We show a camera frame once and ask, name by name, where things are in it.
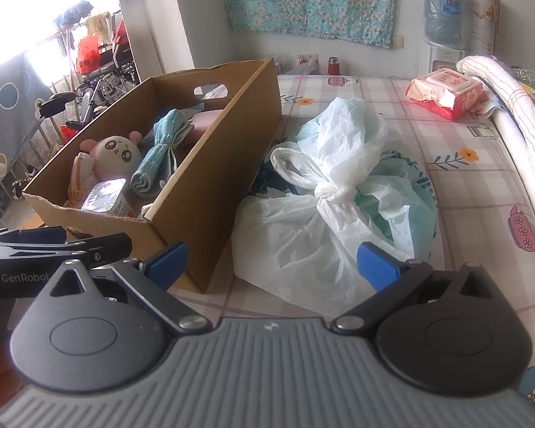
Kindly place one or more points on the teal checked cloth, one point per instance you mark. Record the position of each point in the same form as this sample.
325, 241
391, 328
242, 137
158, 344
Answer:
160, 156

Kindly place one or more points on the white wall socket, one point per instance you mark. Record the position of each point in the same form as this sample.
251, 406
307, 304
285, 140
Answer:
307, 59

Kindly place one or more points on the plaid printed bed sheet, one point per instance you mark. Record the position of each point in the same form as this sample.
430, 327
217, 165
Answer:
472, 196

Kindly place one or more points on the white plastic bag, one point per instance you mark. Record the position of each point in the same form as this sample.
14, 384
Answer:
339, 214

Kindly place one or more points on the red plastic bag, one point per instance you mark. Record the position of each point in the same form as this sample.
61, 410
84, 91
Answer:
88, 55

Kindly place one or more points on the white folded quilt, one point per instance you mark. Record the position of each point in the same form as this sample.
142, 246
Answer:
517, 111

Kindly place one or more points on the cardboard box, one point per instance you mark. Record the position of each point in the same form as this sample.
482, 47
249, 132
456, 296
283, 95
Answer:
223, 165

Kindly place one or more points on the rolled patterned mat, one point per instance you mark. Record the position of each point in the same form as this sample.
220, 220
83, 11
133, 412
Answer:
483, 22

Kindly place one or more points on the red thermos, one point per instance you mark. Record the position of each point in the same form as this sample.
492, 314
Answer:
334, 67

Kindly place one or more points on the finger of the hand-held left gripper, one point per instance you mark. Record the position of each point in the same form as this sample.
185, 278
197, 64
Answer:
26, 236
107, 247

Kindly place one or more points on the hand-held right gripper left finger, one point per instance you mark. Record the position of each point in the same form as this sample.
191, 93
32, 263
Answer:
167, 263

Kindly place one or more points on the blue hanging cloth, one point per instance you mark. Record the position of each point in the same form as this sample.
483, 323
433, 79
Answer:
73, 13

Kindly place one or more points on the pink white plush toy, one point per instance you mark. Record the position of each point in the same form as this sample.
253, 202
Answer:
113, 151

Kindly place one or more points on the red wet wipes pack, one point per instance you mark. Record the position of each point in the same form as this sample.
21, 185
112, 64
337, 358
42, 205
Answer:
446, 91

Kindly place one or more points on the teal floral wall cloth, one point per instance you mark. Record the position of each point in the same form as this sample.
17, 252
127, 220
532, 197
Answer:
316, 0

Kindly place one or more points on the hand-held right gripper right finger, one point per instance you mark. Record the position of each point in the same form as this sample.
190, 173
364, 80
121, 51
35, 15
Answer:
379, 265

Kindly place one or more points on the orange white plush toy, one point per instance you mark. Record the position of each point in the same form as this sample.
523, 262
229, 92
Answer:
80, 178

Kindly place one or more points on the blue water bottle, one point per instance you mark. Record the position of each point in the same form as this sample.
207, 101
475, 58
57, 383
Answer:
443, 13

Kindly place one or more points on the wheelchair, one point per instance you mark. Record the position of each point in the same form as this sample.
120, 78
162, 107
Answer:
111, 80

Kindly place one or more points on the beige wall switch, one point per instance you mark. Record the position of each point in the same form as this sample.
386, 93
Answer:
397, 42

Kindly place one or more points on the small white tissue pack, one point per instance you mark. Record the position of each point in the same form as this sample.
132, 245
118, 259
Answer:
107, 196

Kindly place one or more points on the grey cloth with circles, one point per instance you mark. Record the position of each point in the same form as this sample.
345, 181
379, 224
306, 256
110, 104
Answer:
13, 120

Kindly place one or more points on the yellow hanging towel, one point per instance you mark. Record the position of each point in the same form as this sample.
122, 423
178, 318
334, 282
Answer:
99, 26

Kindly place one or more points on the pink textured cloth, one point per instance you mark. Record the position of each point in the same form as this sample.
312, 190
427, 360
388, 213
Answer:
207, 125

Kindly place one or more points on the white water dispenser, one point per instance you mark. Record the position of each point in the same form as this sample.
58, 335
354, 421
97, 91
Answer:
441, 60

